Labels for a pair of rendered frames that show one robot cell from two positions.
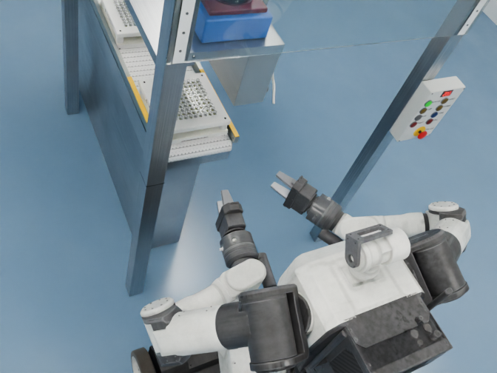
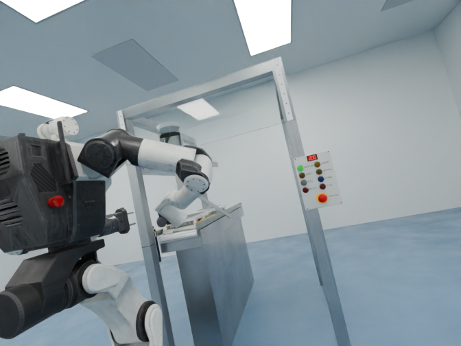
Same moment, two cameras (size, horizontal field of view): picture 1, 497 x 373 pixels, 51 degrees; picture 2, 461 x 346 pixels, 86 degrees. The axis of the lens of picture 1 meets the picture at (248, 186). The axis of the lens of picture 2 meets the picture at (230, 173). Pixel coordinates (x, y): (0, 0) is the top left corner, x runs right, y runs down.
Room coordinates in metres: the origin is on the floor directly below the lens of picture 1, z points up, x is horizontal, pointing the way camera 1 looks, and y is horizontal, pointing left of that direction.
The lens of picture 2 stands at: (0.62, -1.27, 1.01)
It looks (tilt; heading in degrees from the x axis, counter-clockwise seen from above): 4 degrees up; 55
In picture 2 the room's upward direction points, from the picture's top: 12 degrees counter-clockwise
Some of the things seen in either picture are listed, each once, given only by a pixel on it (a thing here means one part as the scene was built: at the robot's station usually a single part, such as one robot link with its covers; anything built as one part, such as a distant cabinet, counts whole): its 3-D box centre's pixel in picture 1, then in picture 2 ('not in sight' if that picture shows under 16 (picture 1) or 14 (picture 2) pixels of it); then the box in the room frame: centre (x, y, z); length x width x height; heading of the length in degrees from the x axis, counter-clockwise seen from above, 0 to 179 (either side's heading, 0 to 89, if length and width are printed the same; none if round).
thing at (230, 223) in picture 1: (232, 233); (113, 223); (0.79, -0.01, 0.99); 0.12 x 0.10 x 0.13; 34
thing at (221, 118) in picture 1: (184, 102); (186, 218); (1.28, 0.31, 0.90); 0.25 x 0.24 x 0.02; 132
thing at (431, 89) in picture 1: (426, 109); (317, 180); (1.65, -0.51, 0.98); 0.17 x 0.06 x 0.26; 132
